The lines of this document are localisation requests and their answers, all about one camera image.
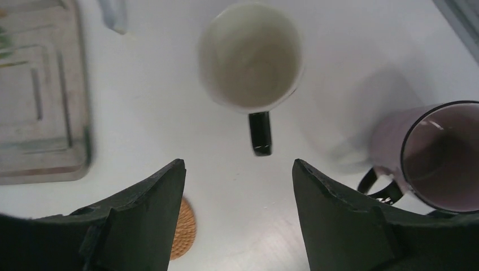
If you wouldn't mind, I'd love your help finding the metal serving tray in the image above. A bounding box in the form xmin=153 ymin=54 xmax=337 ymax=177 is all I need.
xmin=1 ymin=1 xmax=92 ymax=186

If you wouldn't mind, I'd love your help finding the light wooden round coaster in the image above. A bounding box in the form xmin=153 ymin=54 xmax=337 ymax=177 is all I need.
xmin=170 ymin=197 xmax=197 ymax=261

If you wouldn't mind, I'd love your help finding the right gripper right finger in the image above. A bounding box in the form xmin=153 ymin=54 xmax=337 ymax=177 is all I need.
xmin=292 ymin=159 xmax=478 ymax=270

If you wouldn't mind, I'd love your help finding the purple glass cup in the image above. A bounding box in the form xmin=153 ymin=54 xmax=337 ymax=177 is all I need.
xmin=358 ymin=100 xmax=478 ymax=214

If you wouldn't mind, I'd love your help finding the black mug white inside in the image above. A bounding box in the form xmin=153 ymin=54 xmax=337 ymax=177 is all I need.
xmin=198 ymin=2 xmax=304 ymax=157

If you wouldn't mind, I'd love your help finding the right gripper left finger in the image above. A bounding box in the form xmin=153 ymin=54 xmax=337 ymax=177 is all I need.
xmin=1 ymin=159 xmax=186 ymax=270

